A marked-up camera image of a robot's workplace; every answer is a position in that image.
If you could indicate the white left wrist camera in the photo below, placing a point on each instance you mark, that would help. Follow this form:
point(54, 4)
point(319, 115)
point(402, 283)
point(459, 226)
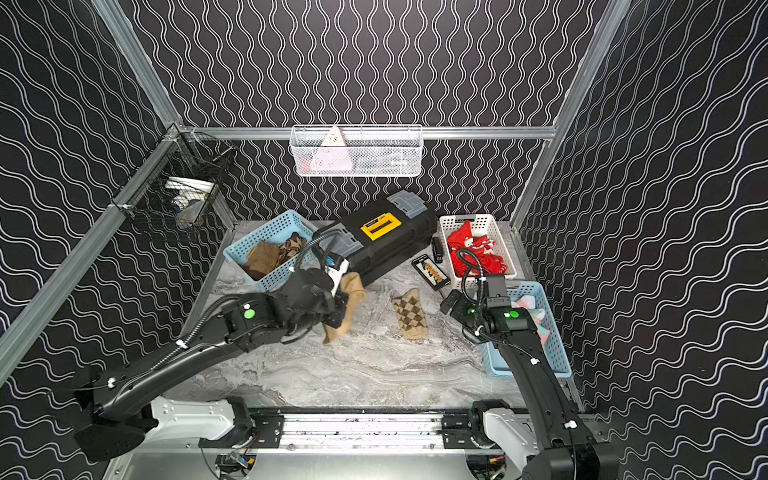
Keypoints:
point(336, 270)

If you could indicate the right light blue basket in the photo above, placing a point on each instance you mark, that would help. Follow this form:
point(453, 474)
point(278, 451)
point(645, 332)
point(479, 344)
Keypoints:
point(495, 366)

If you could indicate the black stapler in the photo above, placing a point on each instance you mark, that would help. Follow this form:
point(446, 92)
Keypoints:
point(438, 251)

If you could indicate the light blue basket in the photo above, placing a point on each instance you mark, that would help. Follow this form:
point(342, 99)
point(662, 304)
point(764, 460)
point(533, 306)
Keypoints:
point(495, 366)
point(274, 231)

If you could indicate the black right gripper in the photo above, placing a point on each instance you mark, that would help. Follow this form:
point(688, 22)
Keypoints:
point(457, 313)

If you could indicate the black toolbox yellow handle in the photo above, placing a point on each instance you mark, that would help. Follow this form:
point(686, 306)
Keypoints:
point(382, 235)

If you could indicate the white perforated plastic basket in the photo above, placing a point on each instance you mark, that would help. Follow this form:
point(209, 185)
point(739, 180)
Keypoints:
point(480, 234)

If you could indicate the tan plain sock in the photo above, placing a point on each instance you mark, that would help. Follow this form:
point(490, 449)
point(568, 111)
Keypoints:
point(351, 285)

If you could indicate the tan argyle short sock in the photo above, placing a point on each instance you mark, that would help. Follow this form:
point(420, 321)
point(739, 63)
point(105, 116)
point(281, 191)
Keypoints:
point(410, 315)

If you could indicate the black wire wall basket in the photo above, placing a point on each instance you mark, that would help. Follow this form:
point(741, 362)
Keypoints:
point(176, 201)

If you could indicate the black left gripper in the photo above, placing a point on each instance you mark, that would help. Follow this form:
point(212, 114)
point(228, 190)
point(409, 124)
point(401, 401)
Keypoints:
point(339, 297)

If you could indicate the clear wall-mounted basket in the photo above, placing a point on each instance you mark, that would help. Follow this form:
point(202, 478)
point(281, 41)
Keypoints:
point(357, 150)

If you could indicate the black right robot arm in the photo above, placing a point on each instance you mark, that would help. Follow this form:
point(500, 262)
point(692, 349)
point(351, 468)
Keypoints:
point(558, 445)

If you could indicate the pink dotted sock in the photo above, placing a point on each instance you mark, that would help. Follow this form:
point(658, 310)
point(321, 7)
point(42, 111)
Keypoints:
point(529, 303)

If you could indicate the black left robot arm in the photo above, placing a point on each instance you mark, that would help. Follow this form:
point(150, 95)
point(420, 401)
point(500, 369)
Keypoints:
point(115, 416)

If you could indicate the red santa sock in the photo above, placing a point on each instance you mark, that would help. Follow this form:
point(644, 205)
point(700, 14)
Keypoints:
point(463, 238)

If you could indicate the black board yellow connectors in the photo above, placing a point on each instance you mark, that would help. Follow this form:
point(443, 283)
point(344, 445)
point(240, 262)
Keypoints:
point(430, 272)

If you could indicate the left light blue basket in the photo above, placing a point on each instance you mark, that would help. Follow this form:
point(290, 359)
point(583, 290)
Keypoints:
point(274, 231)

